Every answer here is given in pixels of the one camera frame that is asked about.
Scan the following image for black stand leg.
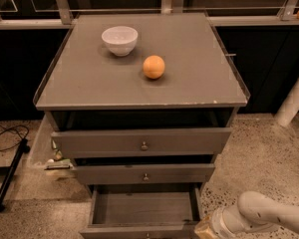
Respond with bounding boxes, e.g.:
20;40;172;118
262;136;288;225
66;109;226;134
0;138;30;212

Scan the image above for grey drawer cabinet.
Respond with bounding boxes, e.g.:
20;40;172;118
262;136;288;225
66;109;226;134
33;12;251;191

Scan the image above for grey bottom drawer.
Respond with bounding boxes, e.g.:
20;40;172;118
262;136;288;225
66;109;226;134
80;183;202;239

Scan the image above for clear plastic bin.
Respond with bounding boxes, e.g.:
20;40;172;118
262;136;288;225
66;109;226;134
27;118;72;170

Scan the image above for white ceramic bowl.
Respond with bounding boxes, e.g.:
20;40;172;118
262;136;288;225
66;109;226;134
102;26;139;57

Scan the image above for grey middle drawer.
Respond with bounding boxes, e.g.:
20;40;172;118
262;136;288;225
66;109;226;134
75;155;215;185

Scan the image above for grey top drawer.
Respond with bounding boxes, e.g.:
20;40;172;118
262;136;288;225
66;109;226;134
52;108;232;158

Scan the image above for black cable on floor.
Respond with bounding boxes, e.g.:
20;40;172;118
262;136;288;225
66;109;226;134
0;120;30;152

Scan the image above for metal window frame rail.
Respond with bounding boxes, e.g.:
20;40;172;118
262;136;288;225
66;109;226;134
0;0;299;29

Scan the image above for orange fruit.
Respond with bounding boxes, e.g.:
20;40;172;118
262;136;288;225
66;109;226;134
143;55;165;80

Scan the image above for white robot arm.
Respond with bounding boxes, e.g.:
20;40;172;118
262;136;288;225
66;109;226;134
194;78;299;239

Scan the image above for grey drawer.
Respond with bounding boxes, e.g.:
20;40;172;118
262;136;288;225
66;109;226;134
75;155;215;185
80;183;202;239
52;108;232;158

